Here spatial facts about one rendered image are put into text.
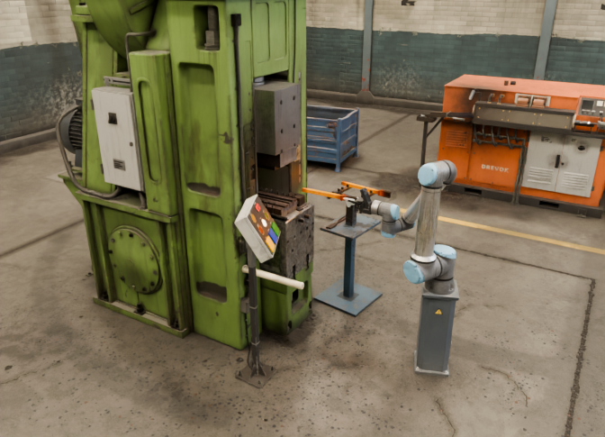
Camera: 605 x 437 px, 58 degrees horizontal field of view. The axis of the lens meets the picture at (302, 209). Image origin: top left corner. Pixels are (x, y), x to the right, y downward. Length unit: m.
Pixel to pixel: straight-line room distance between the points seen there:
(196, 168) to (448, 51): 7.84
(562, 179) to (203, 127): 4.34
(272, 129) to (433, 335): 1.64
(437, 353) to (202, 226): 1.74
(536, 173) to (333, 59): 6.19
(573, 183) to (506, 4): 4.70
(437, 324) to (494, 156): 3.42
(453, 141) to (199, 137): 3.90
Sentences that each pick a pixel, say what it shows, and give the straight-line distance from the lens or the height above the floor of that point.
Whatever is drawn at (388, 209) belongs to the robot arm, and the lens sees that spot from 3.38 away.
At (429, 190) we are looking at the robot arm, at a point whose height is 1.31.
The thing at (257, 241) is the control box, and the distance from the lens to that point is 2.98.
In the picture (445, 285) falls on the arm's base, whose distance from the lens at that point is 3.44.
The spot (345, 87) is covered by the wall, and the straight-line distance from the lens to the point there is 11.64.
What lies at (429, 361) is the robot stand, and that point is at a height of 0.10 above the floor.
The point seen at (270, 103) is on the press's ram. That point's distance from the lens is 3.33.
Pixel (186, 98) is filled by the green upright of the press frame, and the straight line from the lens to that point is 3.46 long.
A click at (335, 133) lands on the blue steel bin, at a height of 0.51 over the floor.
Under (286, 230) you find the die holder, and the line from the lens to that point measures 3.57.
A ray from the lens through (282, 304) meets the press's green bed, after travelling 3.88.
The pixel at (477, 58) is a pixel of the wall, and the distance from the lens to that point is 10.67.
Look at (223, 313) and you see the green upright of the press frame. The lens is 3.83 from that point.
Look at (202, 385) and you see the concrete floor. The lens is 3.68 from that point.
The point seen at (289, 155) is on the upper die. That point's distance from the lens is 3.54.
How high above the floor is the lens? 2.38
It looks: 23 degrees down
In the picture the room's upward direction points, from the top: straight up
